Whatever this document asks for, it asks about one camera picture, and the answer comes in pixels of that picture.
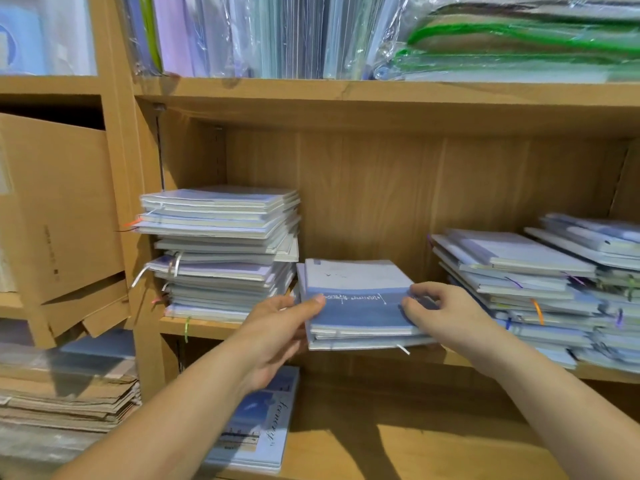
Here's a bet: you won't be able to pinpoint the stack of large blue notebooks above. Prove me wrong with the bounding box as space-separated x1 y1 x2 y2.
130 187 301 323

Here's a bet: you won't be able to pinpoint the blue white packaged items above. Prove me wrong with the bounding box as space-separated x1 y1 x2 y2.
0 0 98 76

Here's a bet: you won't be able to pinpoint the pile of small notebooks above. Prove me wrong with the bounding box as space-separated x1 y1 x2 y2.
430 213 640 374

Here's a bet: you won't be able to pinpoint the wooden shelf unit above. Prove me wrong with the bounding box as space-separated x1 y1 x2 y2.
0 0 640 480

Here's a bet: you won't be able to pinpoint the beach picture cover notebook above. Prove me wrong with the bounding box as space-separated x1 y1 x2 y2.
205 367 301 474

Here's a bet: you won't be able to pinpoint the person's left forearm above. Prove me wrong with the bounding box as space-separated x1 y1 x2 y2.
55 345 271 480

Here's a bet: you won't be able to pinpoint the stack of grey blue notebooks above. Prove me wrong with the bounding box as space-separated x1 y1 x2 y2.
297 257 438 352

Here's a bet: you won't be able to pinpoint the person's left hand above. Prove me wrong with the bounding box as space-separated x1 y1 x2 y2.
232 293 326 391

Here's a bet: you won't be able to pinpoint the stack of flat wrapped packets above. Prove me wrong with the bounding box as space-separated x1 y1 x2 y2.
0 329 143 466

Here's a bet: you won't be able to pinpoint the row of plastic wrapped folders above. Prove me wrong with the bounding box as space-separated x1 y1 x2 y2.
120 0 411 81

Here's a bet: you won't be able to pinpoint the person's right hand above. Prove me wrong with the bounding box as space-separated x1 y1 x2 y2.
402 281 498 371

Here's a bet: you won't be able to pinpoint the person's right forearm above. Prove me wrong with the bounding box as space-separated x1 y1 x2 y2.
470 329 640 480

